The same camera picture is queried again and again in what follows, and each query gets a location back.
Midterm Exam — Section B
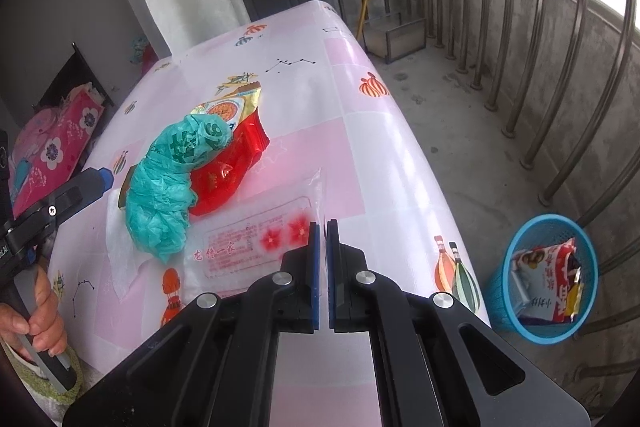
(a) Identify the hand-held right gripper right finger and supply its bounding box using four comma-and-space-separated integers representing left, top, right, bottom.
327, 219, 591, 427

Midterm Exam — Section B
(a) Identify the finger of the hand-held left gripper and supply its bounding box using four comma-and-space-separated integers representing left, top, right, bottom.
7, 168, 112, 253

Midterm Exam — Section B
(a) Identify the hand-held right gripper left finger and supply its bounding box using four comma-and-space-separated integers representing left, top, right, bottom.
62, 222, 321, 427

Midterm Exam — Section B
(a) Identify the white tissue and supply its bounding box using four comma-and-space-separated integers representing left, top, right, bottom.
105, 187, 151, 303

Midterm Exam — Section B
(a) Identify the teal plastic bag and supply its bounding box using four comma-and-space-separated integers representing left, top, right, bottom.
124, 113, 235, 264

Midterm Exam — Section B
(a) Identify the clear red flowered plastic bag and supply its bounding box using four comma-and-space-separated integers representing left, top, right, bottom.
182, 167, 326, 280

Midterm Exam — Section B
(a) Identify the blue mesh wastebasket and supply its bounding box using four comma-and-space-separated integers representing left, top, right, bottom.
484, 214, 599, 345

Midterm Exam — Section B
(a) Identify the yellow noodle packet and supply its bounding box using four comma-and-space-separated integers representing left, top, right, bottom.
190, 81, 263, 138

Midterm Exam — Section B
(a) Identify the red and white snack bag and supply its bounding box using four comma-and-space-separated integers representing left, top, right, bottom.
510, 237, 581, 325

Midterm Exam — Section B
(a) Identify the gold foil wrapper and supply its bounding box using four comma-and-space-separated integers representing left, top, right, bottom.
565, 282, 585, 320

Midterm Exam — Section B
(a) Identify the person's left hand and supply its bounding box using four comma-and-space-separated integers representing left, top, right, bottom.
0, 269, 68, 363

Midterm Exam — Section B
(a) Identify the pink floral mat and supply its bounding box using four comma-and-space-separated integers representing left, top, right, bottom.
10, 94, 107, 218

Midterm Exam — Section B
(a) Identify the black panel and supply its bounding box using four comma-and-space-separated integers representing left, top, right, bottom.
37, 42, 108, 108

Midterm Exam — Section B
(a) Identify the red snack packet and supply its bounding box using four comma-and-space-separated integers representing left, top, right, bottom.
189, 109, 271, 217

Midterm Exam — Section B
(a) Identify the pink printed tablecloth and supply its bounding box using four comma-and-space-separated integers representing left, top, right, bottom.
47, 0, 493, 427

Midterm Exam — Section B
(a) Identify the metal balcony railing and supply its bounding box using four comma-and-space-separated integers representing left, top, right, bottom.
370, 0, 640, 338

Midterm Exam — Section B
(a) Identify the metal dustpan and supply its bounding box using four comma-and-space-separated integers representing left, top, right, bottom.
362, 12, 427, 64

